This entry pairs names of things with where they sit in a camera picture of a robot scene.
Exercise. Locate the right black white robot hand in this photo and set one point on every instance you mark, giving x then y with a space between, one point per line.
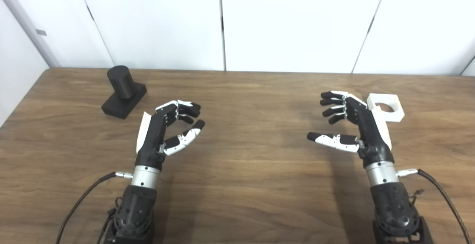
371 136

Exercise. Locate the black peg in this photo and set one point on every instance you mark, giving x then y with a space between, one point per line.
120 84

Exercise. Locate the white square piece with hole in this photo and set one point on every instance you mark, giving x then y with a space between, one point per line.
397 114

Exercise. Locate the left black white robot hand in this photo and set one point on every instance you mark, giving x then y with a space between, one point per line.
150 140

